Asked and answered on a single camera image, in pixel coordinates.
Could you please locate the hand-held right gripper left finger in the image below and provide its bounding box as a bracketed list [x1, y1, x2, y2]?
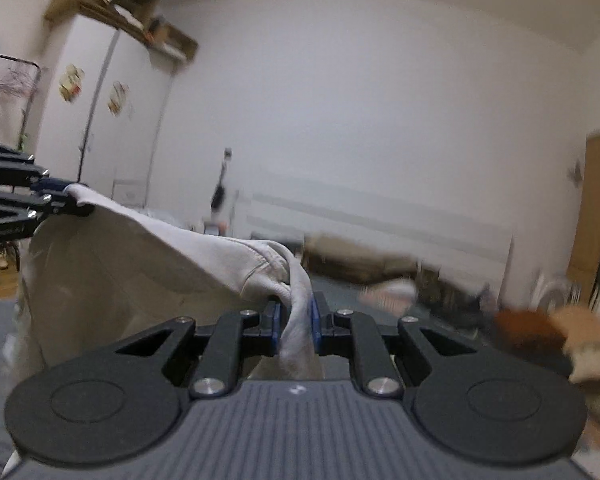
[114, 301, 284, 400]

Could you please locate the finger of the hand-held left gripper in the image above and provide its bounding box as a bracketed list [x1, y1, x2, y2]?
[0, 192, 95, 228]
[0, 139, 78, 197]

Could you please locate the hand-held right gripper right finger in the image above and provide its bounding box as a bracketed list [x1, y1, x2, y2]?
[309, 292, 476, 400]

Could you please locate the white shirt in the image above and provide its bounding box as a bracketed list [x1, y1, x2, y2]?
[11, 182, 327, 382]

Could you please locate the black clothes rack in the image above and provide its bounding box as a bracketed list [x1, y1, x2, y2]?
[0, 50, 43, 153]

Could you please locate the white wardrobe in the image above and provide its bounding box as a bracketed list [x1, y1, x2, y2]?
[30, 12, 181, 221]

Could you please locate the folded khaki blanket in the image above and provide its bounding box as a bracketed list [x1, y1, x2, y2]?
[300, 232, 423, 283]

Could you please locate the cartoon animal sticker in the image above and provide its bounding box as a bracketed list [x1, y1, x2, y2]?
[106, 80, 131, 117]
[59, 64, 87, 103]

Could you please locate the white bed headboard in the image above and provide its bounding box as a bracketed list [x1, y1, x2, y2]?
[230, 165, 513, 306]

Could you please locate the small cardboard box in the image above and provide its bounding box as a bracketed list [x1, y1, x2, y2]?
[147, 17, 199, 63]

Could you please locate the white fan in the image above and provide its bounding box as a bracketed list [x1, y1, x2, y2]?
[532, 270, 581, 311]

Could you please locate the row of wire hangers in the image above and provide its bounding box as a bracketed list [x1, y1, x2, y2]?
[0, 65, 31, 101]

